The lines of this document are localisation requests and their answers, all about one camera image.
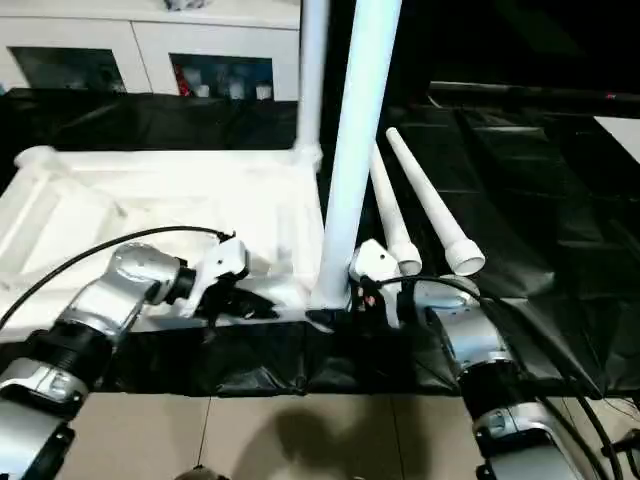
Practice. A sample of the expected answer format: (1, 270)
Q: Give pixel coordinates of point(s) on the white glass-door cabinet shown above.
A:
(140, 35)

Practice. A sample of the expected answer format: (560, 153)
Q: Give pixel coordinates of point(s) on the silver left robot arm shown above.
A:
(115, 290)

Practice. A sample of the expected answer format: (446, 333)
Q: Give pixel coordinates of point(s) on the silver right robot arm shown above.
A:
(470, 335)

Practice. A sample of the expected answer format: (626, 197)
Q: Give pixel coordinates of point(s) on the bag of black parts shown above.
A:
(187, 4)

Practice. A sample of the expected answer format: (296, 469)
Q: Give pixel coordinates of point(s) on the black tripod stand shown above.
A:
(622, 450)

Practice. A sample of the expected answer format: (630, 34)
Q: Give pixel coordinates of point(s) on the white flat board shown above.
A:
(622, 135)

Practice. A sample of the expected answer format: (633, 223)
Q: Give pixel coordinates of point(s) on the white plastic table top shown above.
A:
(150, 190)

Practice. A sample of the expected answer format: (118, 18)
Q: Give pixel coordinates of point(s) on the black table mat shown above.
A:
(500, 225)

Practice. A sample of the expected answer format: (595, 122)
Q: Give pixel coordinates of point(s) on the white plastic table leg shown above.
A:
(430, 200)
(360, 125)
(390, 210)
(312, 75)

